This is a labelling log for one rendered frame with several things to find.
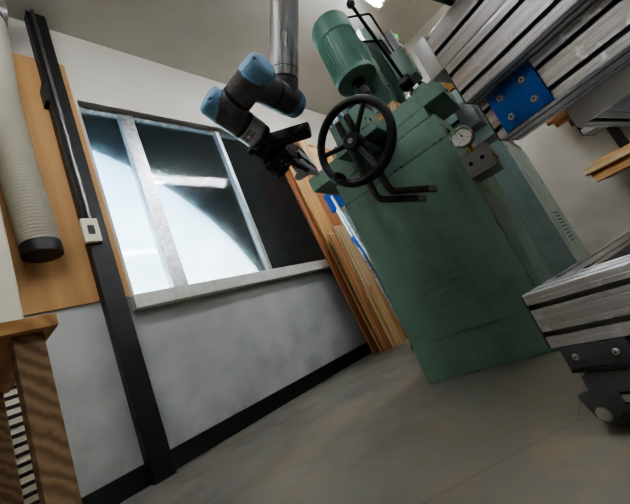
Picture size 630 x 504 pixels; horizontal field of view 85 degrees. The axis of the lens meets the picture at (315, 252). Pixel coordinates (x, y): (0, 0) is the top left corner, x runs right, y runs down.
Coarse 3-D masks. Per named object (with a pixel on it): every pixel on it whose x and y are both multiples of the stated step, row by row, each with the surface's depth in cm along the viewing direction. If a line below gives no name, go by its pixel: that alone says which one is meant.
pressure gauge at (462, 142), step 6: (462, 126) 101; (468, 126) 100; (456, 132) 102; (462, 132) 101; (468, 132) 100; (456, 138) 102; (462, 138) 101; (468, 138) 100; (474, 138) 101; (456, 144) 102; (462, 144) 101; (468, 144) 101; (468, 150) 102
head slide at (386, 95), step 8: (360, 40) 154; (368, 48) 158; (376, 64) 155; (376, 72) 149; (376, 80) 150; (384, 80) 152; (376, 88) 150; (384, 88) 148; (376, 96) 150; (384, 96) 148; (392, 96) 148
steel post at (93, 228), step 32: (32, 32) 200; (64, 96) 195; (64, 128) 185; (64, 160) 182; (96, 224) 173; (96, 256) 169; (128, 320) 166; (128, 352) 160; (128, 384) 154; (160, 416) 157; (160, 448) 151; (160, 480) 146
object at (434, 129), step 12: (432, 120) 112; (420, 132) 115; (432, 132) 112; (444, 132) 110; (396, 144) 120; (408, 144) 117; (420, 144) 115; (432, 144) 113; (396, 156) 120; (408, 156) 118; (372, 168) 126; (396, 168) 121; (348, 192) 133; (360, 192) 130
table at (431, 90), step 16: (416, 96) 115; (432, 96) 112; (448, 96) 114; (400, 112) 118; (416, 112) 115; (432, 112) 120; (448, 112) 125; (368, 128) 116; (384, 128) 119; (336, 160) 135; (352, 160) 130; (320, 176) 141; (320, 192) 146; (336, 192) 154
